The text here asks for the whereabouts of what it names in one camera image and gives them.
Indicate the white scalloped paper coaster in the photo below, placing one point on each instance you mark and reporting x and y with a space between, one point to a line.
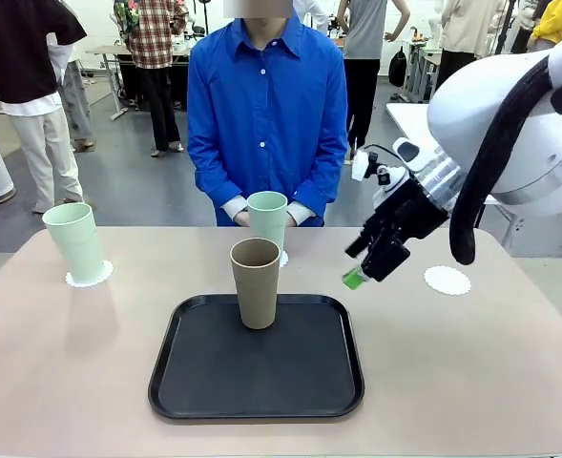
284 260
77 284
447 281

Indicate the light green tall cup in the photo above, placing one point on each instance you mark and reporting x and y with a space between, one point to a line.
267 219
75 243

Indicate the person's left hand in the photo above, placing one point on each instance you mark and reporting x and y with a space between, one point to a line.
290 218

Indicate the small white background robot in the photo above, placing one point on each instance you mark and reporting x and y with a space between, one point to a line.
434 33

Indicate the bystander in yellow hoodie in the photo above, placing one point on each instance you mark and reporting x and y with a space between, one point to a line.
555 24

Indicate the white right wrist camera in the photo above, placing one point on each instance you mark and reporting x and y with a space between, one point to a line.
359 167

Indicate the bystander in grey shirt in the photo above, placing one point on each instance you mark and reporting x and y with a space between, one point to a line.
366 28

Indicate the bystander in beige shirt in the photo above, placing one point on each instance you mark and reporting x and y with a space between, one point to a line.
466 28

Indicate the black hanging bag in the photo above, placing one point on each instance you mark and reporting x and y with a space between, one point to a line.
397 69

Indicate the person's left forearm blue sleeve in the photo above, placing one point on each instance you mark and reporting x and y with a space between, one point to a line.
314 195

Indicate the brown tall cup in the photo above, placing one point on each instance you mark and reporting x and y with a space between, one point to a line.
256 296

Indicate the person's right hand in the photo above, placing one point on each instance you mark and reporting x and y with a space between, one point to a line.
242 218

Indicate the wooden desk white legs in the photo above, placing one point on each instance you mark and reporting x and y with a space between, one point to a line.
106 49

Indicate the bystander in plaid shirt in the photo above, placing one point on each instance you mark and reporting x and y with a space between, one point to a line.
151 38

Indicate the person's right forearm blue sleeve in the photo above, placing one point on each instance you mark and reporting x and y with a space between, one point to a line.
218 195

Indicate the bystander in black shirt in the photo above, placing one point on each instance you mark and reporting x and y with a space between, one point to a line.
18 47

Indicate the bystander in grey trousers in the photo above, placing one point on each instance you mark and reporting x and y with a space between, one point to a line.
77 105

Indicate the black plastic tray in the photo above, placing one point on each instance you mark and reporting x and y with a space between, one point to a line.
261 381

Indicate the white side table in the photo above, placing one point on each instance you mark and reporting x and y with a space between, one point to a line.
404 119

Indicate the person in blue shirt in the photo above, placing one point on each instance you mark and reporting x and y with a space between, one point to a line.
266 105

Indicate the black tripod pole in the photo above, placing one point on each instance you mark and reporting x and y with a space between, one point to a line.
505 28

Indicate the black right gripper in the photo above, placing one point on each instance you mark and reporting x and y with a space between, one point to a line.
409 212

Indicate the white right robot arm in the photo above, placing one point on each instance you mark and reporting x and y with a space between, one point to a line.
500 119

